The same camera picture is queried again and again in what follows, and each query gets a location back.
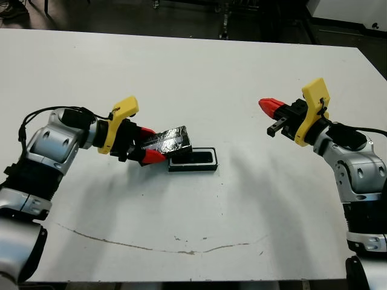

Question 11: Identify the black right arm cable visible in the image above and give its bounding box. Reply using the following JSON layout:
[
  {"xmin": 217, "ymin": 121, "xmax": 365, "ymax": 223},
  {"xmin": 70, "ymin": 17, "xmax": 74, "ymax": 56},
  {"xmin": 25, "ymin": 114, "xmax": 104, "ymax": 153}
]
[{"xmin": 317, "ymin": 95, "xmax": 387, "ymax": 135}]

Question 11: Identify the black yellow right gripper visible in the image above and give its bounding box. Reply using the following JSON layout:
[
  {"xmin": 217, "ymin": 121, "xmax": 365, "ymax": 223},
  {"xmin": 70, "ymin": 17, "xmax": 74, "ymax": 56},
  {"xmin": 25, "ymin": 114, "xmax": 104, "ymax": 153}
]
[{"xmin": 258, "ymin": 77, "xmax": 332, "ymax": 147}]

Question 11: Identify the black gantry stand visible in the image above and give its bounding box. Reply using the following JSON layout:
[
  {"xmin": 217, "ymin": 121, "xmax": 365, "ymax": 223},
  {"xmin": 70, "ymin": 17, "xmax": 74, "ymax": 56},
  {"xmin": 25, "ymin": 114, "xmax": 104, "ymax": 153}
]
[{"xmin": 152, "ymin": 0, "xmax": 233, "ymax": 40}]

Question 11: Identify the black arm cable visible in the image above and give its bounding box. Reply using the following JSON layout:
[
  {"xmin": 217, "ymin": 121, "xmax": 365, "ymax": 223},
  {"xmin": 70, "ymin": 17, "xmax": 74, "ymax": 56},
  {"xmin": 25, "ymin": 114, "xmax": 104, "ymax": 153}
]
[
  {"xmin": 317, "ymin": 95, "xmax": 387, "ymax": 135},
  {"xmin": 18, "ymin": 105, "xmax": 119, "ymax": 144}
]

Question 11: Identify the glossy black box lid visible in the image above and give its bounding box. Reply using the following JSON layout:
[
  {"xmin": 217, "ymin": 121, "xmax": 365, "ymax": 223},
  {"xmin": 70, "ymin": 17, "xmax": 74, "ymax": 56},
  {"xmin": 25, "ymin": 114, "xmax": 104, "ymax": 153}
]
[{"xmin": 139, "ymin": 124, "xmax": 194, "ymax": 156}]

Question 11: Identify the black box base white insert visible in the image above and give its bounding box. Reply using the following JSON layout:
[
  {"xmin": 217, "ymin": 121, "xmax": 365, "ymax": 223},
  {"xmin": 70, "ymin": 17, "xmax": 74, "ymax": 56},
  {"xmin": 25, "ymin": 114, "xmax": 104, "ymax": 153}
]
[{"xmin": 167, "ymin": 147, "xmax": 219, "ymax": 174}]

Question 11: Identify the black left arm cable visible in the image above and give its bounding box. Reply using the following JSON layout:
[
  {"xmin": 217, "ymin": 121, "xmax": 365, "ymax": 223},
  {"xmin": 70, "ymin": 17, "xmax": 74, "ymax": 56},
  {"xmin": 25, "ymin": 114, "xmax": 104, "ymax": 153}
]
[{"xmin": 18, "ymin": 105, "xmax": 119, "ymax": 144}]

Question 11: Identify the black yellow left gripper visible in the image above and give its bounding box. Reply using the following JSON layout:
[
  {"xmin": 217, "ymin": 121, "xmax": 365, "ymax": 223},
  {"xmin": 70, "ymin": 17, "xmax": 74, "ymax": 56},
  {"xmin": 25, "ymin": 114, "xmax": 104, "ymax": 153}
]
[{"xmin": 97, "ymin": 95, "xmax": 167, "ymax": 167}]

